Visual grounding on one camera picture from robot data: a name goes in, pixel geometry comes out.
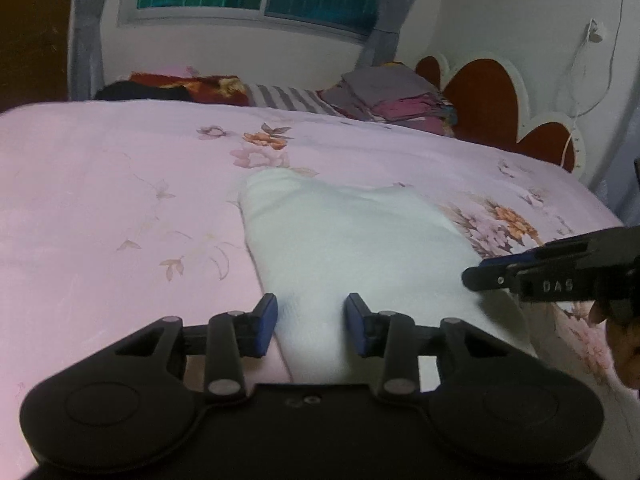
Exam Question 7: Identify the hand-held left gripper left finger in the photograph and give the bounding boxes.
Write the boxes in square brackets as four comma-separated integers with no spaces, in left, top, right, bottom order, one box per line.
[112,292,279,406]

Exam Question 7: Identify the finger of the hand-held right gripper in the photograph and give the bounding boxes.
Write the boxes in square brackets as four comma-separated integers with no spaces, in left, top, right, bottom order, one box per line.
[462,264,525,292]
[478,239,592,267]

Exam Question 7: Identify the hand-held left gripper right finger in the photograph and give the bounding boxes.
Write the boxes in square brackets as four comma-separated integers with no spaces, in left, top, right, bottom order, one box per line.
[344,292,517,404]

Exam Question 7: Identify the white towel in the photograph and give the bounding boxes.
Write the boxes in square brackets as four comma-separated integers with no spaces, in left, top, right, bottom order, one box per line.
[238,167,539,384]

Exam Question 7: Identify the pink folded clothes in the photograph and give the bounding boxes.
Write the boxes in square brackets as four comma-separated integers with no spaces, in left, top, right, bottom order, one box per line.
[370,96,451,133]

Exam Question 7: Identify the stack of folded clothes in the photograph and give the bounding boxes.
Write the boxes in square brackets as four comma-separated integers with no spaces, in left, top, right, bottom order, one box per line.
[320,66,442,120]

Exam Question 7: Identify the person's right hand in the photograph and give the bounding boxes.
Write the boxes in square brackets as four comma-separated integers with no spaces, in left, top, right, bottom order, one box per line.
[588,302,640,389]

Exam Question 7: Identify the colourful patterned cloth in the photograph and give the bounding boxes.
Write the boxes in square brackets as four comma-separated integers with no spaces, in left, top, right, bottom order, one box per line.
[434,94,460,130]

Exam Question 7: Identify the red and white headboard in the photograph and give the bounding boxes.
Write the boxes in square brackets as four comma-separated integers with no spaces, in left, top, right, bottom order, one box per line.
[415,51,587,181]

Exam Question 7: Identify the pink floral bedsheet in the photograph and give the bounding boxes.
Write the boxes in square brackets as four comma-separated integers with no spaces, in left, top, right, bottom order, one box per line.
[0,99,627,480]

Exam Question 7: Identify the grey striped cloth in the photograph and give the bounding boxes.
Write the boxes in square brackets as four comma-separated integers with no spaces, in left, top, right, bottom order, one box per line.
[245,83,347,117]

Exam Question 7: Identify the red floral blanket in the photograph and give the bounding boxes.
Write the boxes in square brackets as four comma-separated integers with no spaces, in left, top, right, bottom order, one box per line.
[130,72,249,107]

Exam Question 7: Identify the black cloth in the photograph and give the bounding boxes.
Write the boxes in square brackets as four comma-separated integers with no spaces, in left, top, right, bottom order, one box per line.
[95,81,192,104]

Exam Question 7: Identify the grey curtain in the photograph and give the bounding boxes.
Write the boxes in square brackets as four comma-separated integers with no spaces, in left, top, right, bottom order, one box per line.
[357,0,454,69]
[67,0,109,101]

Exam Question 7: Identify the brown wooden door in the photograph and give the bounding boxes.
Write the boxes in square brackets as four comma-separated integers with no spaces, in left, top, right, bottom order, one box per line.
[0,0,77,112]

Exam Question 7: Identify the white cable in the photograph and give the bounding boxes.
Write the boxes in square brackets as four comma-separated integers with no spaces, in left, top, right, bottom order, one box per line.
[559,0,627,172]

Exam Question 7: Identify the white wall plug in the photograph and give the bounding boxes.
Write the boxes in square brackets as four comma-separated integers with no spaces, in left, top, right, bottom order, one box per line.
[584,18,609,45]

